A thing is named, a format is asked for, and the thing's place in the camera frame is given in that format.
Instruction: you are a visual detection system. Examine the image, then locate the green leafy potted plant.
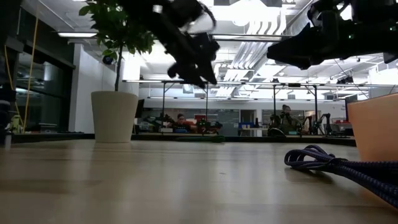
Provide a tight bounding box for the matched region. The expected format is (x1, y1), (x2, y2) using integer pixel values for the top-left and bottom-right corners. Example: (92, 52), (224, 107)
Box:
(78, 0), (156, 93)

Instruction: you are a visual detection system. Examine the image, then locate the orange plastic tray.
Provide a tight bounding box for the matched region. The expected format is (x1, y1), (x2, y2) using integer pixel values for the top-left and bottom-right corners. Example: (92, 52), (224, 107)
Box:
(347, 92), (398, 206)

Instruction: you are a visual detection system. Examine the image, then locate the yellow extension cord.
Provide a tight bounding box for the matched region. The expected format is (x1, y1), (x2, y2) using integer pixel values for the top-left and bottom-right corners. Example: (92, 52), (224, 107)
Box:
(3, 15), (40, 134)

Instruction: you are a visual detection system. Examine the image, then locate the purple braided USB-C cable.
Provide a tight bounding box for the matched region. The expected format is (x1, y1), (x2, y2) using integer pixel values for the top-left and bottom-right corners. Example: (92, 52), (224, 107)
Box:
(284, 144), (398, 209)

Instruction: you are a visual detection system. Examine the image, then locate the black aluminium table frame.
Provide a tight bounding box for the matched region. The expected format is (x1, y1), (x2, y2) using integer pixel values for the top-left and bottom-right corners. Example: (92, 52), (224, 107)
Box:
(12, 133), (357, 147)

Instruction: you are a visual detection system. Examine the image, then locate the long ceiling light fixture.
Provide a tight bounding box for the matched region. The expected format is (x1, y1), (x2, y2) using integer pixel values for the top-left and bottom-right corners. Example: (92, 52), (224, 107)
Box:
(57, 32), (98, 39)

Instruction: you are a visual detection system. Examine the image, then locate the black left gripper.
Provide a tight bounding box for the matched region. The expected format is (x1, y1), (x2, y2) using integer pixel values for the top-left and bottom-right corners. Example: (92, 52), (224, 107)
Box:
(164, 6), (220, 90)

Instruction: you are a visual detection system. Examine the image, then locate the person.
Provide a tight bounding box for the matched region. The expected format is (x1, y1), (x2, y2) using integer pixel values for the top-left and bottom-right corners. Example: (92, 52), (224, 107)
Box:
(172, 113), (197, 134)
(279, 105), (301, 136)

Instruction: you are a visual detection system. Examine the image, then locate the white textured plant pot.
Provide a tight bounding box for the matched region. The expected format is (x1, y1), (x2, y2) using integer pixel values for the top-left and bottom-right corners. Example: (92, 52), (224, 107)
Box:
(91, 90), (139, 144)

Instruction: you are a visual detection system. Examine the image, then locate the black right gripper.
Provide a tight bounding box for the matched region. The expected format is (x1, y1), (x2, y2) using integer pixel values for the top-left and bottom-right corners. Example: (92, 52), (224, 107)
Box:
(266, 0), (358, 70)

